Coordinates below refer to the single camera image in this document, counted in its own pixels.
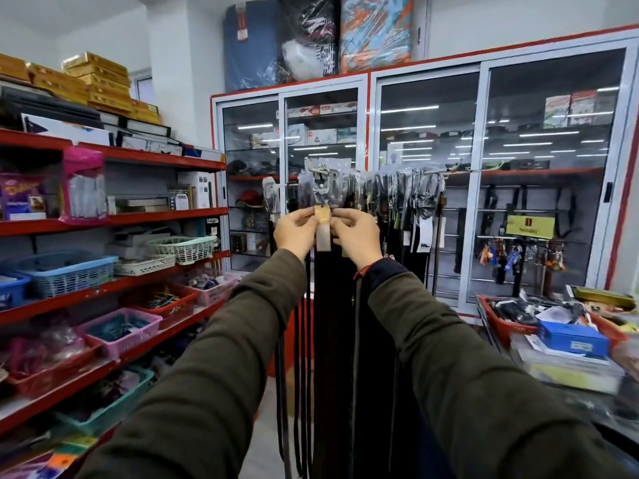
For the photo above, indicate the large red plastic basket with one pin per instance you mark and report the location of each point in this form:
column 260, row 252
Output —
column 504, row 331

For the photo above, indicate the person's right forearm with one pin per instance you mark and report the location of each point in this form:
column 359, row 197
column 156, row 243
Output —
column 474, row 394

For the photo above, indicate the red metal shelf unit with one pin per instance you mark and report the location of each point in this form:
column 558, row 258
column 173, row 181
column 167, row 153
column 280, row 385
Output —
column 149, row 162

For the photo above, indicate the pale pink plastic basket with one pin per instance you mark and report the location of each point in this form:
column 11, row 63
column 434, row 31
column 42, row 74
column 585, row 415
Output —
column 217, row 291

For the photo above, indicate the pink basket with teal liner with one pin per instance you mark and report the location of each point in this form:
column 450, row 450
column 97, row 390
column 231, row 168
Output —
column 122, row 339

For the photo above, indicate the row of hanging black belts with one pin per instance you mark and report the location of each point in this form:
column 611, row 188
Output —
column 389, row 204

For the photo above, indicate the pink plastic packet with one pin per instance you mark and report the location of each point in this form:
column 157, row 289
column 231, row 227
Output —
column 84, row 187

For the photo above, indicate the flat gold box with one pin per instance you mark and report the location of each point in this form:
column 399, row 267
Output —
column 604, row 296

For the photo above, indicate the person's left forearm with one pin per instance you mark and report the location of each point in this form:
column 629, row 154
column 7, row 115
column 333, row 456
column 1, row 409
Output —
column 209, row 384

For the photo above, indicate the wide glass display cabinet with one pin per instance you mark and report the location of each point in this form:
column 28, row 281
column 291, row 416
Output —
column 549, row 159

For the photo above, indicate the metal hanging rod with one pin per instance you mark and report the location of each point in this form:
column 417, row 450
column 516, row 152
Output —
column 464, row 170

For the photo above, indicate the stack of gold boxes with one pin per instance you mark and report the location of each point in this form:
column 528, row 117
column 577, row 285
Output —
column 95, row 77

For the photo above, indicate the purple printed packet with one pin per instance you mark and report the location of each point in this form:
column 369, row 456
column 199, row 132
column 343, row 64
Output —
column 21, row 194

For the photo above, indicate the person's left thumb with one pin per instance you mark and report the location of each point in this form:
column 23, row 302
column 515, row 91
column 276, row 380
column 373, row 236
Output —
column 308, row 226

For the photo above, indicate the light blue plastic basket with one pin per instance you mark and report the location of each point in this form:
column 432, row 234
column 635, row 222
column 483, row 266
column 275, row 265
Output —
column 65, row 276

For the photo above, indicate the yellow sign card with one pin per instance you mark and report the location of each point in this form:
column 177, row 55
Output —
column 530, row 226

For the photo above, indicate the black wrapped mattress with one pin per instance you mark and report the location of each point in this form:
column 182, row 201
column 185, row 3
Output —
column 307, row 34

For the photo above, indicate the blue cardboard box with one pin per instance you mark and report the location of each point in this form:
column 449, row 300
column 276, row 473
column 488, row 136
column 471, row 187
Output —
column 574, row 339

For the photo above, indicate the white green woven basket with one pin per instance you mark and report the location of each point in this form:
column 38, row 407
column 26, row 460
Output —
column 184, row 249

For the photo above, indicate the stack of black white boxes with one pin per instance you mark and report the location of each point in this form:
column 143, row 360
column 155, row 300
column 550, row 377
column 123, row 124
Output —
column 65, row 127

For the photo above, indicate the white cardboard box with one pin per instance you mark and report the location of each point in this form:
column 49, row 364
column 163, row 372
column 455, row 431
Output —
column 198, row 187

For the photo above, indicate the dark blue plastic basket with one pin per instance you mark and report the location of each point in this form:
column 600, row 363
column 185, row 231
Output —
column 12, row 291

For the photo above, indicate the teal plastic basket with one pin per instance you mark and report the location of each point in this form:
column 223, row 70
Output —
column 115, row 409

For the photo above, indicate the flat white plastic basket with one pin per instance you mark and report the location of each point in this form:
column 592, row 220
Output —
column 145, row 266

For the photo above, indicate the person's left hand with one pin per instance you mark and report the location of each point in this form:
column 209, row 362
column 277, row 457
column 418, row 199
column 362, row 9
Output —
column 292, row 234

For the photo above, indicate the person's right thumb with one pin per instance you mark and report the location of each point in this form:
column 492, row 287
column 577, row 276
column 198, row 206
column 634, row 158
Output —
column 341, row 230

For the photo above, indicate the red cap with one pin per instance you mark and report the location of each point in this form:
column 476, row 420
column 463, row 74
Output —
column 248, row 198

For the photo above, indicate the person's right hand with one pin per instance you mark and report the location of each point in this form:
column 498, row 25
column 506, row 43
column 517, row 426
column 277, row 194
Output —
column 359, row 241

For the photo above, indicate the small black box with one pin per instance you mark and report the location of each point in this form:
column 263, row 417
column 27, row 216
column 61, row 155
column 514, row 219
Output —
column 213, row 228

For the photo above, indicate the narrow glass display cabinet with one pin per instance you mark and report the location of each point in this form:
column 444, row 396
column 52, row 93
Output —
column 249, row 144

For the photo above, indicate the orange blue wrapped mattress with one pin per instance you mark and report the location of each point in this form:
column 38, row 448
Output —
column 377, row 32

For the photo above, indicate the white tag with black print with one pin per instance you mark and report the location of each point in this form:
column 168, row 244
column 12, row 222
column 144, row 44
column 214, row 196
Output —
column 425, row 236

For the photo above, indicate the clear plastic container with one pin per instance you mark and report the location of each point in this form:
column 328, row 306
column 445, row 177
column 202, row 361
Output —
column 569, row 371

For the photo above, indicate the yellow and white paper tag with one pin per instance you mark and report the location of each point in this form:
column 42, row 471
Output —
column 323, row 236

